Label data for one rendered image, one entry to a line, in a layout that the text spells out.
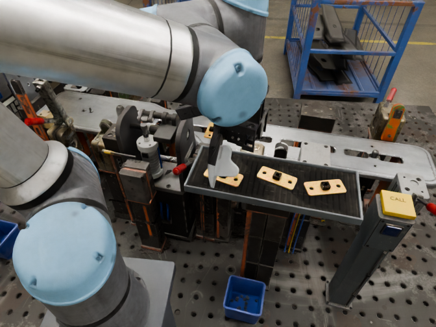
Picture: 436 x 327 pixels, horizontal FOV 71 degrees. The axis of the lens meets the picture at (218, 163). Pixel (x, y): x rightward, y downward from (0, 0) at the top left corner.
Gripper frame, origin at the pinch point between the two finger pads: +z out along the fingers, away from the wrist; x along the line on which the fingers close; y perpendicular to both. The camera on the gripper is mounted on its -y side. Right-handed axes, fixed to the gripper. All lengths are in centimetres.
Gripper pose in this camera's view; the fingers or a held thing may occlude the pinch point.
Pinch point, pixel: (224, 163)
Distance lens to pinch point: 66.5
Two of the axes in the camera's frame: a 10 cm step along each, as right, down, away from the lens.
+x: 4.2, -6.3, 6.5
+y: 9.1, 2.9, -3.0
